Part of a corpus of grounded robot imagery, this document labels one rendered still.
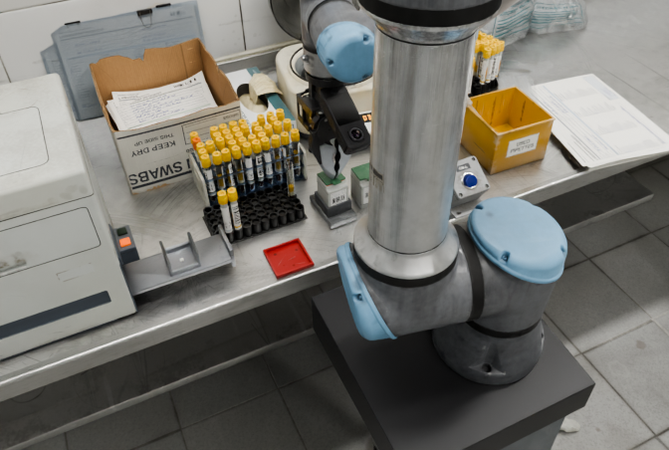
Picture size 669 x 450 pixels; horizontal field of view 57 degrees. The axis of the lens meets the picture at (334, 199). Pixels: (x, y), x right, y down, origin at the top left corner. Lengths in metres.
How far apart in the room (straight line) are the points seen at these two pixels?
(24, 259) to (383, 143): 0.55
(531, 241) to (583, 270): 1.66
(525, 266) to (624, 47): 1.18
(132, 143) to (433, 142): 0.75
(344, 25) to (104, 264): 0.48
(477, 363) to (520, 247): 0.20
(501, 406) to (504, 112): 0.71
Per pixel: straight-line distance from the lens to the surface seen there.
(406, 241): 0.63
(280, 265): 1.07
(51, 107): 1.00
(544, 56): 1.71
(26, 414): 1.79
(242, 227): 1.12
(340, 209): 1.14
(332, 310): 0.92
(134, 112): 1.39
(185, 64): 1.46
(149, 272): 1.06
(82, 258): 0.95
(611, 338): 2.22
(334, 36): 0.82
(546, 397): 0.89
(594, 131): 1.43
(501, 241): 0.72
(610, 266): 2.43
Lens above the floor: 1.67
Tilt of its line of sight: 42 degrees down
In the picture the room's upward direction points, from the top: 1 degrees counter-clockwise
